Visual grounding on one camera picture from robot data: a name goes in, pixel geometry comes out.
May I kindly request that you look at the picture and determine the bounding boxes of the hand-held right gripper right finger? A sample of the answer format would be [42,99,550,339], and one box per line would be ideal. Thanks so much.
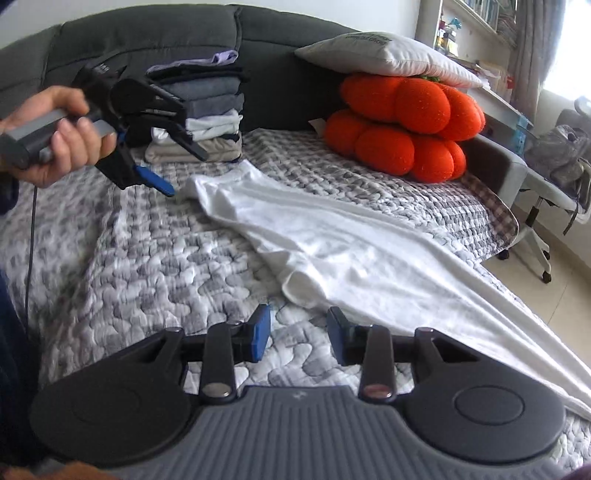
[325,305,467,401]

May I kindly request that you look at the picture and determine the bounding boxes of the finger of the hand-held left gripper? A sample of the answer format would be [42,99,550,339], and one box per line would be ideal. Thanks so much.
[133,164,177,197]
[150,117,209,162]

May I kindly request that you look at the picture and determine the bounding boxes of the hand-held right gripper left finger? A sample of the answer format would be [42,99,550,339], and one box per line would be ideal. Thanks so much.
[148,304,272,400]

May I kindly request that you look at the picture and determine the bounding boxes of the white t-shirt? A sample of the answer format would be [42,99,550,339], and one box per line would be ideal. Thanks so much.
[185,159,591,421]

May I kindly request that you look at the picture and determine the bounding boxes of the stack of folded clothes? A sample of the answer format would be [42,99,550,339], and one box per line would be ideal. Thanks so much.
[144,50,250,164]

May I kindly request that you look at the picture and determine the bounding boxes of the person's left hand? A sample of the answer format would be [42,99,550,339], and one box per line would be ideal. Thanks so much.
[0,85,123,189]

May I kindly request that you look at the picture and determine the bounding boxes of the grey white quilted blanket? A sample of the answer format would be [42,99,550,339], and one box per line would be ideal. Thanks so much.
[0,127,591,476]

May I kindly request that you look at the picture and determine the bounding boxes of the dark grey sofa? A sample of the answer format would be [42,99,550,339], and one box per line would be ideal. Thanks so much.
[0,4,528,204]

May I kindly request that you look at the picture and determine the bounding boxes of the white pillow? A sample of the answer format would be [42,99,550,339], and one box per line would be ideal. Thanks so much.
[294,32,483,89]

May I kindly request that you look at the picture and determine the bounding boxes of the person's dark blue clothing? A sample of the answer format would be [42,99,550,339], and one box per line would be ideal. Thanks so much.
[0,268,47,472]

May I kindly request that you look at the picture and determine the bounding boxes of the white office chair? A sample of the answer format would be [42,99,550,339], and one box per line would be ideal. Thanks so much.
[496,97,591,283]

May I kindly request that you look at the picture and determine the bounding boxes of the light blue box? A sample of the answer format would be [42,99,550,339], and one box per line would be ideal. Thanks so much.
[512,115,533,154]

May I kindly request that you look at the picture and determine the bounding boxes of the white desk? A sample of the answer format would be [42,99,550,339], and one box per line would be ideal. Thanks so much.
[455,51,541,158]

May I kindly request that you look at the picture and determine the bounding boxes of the grey backpack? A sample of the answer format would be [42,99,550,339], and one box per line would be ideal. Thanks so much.
[524,124,591,236]

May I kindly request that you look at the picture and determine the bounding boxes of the white bookshelf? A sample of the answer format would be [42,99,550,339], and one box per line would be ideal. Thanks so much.
[416,0,520,61]

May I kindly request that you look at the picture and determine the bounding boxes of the grey curtain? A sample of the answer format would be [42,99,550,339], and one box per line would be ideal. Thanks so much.
[510,0,561,107]

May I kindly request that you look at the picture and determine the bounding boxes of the window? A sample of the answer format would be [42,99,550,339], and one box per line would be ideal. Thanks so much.
[540,0,591,100]

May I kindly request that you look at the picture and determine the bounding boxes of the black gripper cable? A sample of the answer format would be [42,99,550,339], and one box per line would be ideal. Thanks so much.
[25,185,40,333]

